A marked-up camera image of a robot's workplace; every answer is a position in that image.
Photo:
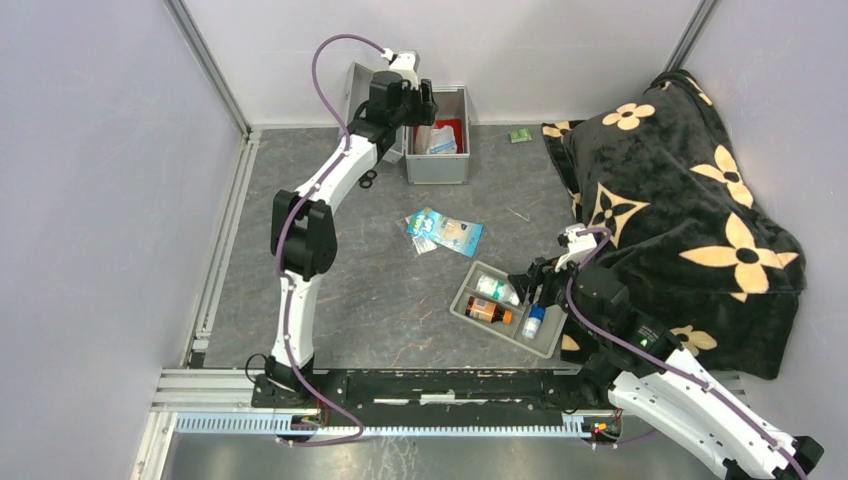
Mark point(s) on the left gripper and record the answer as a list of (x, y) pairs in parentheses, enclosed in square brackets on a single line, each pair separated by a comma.
[(428, 112)]

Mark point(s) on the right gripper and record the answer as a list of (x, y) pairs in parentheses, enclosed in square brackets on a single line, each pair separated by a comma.
[(543, 271)]

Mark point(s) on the blue white small box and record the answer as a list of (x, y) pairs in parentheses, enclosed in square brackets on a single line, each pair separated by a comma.
[(533, 322)]

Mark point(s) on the white gauze packet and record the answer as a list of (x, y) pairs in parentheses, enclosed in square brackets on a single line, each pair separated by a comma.
[(443, 141)]

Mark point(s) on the red first aid pouch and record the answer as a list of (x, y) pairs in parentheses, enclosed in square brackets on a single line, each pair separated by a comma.
[(456, 125)]

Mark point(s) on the white green-label bottle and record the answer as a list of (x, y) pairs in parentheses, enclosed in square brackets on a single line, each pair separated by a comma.
[(498, 290)]

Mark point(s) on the grey metal case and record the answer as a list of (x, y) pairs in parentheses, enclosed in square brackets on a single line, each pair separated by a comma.
[(435, 155)]

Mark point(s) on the brown glass bottle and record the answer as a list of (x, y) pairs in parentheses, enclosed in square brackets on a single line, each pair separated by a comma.
[(487, 311)]

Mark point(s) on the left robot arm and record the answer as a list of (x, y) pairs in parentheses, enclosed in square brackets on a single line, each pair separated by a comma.
[(304, 240)]

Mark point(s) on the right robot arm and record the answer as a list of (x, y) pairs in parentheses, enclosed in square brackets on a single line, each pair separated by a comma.
[(642, 368)]

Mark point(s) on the grey divider tray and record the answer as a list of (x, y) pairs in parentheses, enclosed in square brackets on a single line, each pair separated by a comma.
[(547, 341)]

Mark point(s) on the blue cotton ball bag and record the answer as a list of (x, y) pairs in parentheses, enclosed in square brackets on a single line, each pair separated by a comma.
[(459, 236)]

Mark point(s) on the small green packet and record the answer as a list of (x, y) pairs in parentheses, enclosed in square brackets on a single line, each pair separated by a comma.
[(520, 136)]

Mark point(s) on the black floral blanket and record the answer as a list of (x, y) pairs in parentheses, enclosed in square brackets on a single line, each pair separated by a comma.
[(681, 228)]

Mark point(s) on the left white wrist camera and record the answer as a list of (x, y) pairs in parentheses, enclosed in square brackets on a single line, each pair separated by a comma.
[(405, 64)]

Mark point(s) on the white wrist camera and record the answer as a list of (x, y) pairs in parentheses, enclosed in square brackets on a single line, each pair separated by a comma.
[(405, 64), (577, 243)]

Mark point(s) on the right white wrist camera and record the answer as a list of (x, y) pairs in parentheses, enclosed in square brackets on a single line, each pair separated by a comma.
[(577, 243)]

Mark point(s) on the black handled scissors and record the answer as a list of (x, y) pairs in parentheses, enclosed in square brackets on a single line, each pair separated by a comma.
[(367, 179)]

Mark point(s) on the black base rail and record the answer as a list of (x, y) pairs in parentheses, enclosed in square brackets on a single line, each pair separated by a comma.
[(436, 397)]

